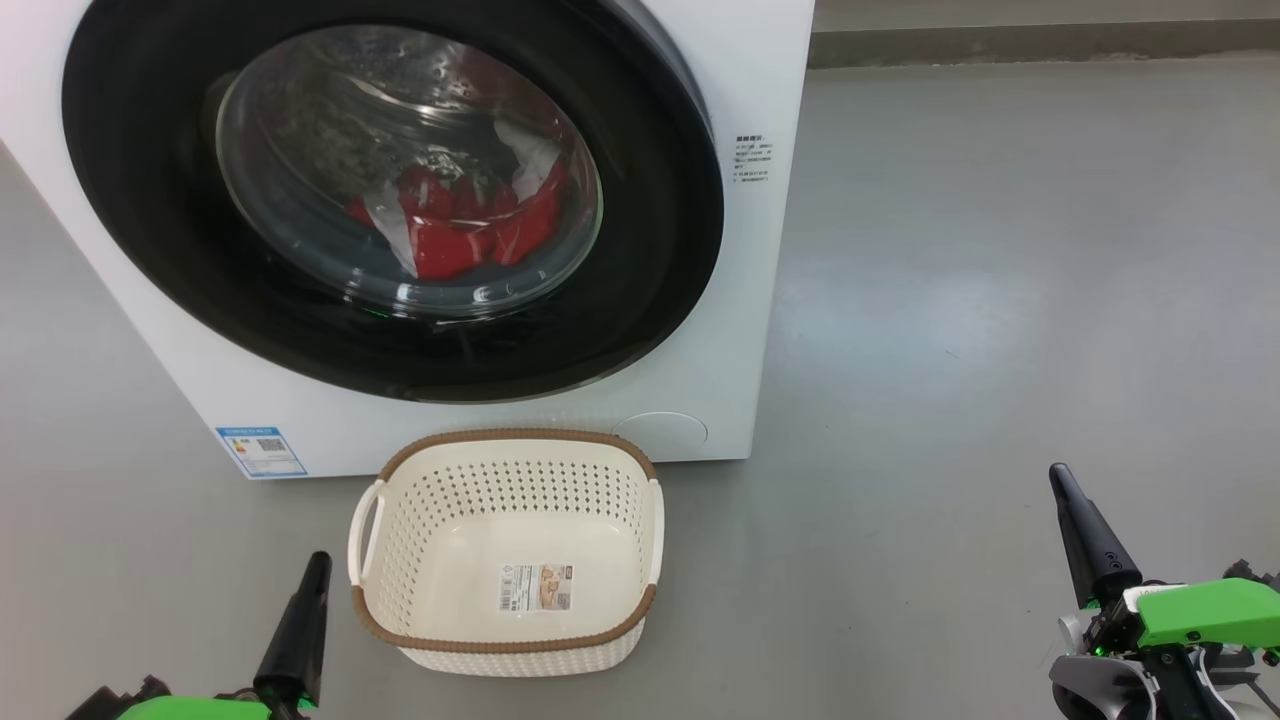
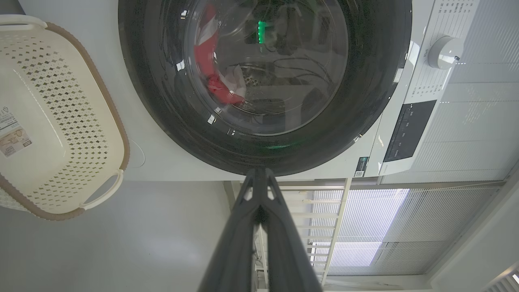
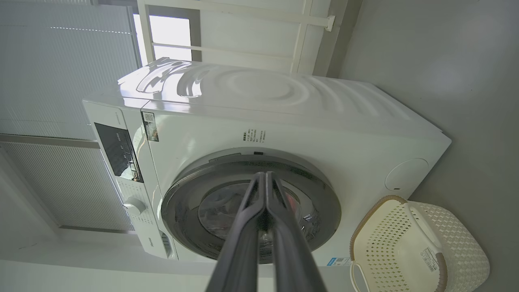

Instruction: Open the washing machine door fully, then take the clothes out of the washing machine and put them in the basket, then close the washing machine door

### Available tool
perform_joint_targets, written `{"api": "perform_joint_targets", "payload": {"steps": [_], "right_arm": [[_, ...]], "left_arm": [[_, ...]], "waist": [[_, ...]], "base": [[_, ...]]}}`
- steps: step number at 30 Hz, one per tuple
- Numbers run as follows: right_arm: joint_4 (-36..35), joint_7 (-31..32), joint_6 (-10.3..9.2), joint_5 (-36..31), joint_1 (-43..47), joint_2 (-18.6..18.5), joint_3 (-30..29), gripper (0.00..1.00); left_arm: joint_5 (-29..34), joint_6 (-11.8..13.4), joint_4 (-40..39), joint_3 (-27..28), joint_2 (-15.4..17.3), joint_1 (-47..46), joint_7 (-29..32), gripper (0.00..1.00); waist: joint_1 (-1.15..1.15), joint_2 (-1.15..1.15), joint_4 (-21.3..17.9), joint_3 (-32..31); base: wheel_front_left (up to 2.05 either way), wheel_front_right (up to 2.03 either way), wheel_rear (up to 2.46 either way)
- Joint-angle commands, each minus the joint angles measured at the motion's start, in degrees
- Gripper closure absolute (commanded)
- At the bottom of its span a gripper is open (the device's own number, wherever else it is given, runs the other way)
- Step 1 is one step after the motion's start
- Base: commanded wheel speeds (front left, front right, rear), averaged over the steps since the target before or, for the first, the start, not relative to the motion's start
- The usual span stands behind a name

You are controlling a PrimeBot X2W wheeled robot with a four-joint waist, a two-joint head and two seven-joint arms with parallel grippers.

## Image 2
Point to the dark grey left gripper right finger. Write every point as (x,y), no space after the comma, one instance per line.
(288,259)

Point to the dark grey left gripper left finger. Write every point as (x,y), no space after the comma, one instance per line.
(235,251)

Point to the washing machine glass door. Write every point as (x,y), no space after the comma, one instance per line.
(162,101)

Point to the red and white garment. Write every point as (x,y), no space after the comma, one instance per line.
(206,56)

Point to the white front-load washing machine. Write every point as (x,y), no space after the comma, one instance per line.
(170,162)

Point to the round white filter cover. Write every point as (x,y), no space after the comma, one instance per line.
(138,156)

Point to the black washing machine display panel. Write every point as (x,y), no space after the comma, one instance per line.
(409,129)

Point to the cream perforated laundry basket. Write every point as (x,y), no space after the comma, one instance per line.
(61,81)

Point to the rectangular printed sticker label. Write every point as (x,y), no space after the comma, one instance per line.
(14,134)

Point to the white washing machine dial knob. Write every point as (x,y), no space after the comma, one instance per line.
(444,52)

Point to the black QR code sticker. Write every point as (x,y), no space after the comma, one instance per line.
(361,167)

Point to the white metal rail rack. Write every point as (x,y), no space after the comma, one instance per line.
(336,227)

